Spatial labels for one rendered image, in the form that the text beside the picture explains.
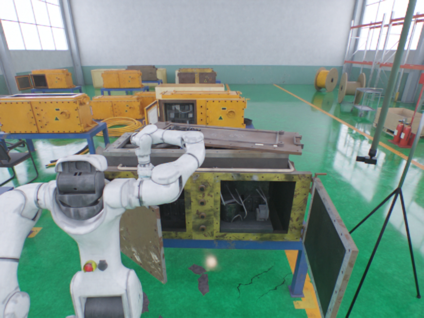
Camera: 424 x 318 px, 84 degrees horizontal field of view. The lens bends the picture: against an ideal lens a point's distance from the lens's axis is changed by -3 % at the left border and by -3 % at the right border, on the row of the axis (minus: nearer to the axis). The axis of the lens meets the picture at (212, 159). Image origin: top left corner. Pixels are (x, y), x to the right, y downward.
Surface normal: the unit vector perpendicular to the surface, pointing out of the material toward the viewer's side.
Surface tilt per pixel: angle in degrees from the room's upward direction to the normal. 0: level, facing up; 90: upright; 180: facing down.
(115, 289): 71
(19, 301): 76
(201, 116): 90
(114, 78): 90
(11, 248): 62
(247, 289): 0
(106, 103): 90
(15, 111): 90
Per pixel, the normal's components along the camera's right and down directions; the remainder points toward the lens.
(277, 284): 0.00, -0.91
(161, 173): -0.01, -0.73
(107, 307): 0.04, -0.41
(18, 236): 0.95, -0.11
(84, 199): 0.33, 0.13
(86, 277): 0.06, 0.11
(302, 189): -0.03, 0.40
